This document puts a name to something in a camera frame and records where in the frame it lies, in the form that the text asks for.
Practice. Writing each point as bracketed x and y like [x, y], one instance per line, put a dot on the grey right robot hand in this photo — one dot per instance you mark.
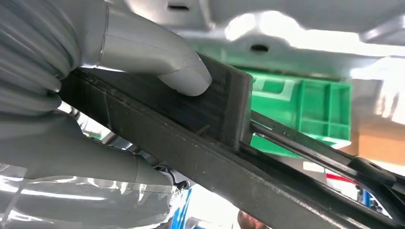
[142, 47]

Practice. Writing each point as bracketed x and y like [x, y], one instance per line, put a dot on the stainless steel workbench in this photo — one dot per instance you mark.
[379, 94]

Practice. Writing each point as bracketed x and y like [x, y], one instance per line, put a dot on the stamped sheet metal panel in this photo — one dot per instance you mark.
[316, 12]

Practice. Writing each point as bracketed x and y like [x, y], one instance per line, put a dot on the green plastic crate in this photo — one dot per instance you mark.
[316, 107]

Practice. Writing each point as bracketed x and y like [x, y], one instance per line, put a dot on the person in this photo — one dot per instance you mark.
[251, 221]

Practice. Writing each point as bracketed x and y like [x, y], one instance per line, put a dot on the brown cardboard box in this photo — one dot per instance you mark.
[379, 148]

